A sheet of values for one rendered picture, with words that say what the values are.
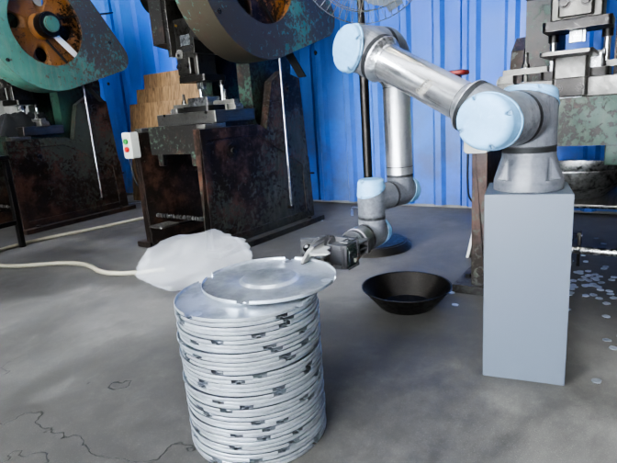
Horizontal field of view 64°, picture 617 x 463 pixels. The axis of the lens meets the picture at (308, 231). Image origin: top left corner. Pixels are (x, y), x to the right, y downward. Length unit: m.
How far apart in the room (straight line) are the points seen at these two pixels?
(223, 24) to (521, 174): 1.52
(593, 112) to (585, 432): 0.95
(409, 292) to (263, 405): 0.97
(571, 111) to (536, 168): 0.57
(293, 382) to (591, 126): 1.20
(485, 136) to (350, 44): 0.42
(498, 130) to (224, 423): 0.77
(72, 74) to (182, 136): 1.44
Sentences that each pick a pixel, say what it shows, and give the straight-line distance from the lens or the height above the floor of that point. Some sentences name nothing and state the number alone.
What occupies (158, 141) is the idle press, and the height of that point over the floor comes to 0.57.
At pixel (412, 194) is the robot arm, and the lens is 1.46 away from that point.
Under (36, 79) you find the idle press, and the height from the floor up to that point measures 0.99.
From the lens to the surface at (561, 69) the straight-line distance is 1.81.
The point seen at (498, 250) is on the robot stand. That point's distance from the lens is 1.21.
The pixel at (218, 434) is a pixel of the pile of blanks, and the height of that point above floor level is 0.07.
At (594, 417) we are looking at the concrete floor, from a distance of 1.25.
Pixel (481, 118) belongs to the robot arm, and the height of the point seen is 0.62.
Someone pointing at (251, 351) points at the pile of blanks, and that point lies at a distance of 0.93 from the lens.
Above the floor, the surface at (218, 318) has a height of 0.31.
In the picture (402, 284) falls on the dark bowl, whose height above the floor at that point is 0.03.
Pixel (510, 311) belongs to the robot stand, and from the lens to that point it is 1.26.
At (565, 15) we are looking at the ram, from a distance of 1.89.
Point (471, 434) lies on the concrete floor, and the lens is 1.14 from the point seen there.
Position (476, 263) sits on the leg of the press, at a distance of 1.82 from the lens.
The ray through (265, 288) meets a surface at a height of 0.31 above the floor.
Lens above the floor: 0.65
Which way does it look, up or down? 13 degrees down
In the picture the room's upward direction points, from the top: 4 degrees counter-clockwise
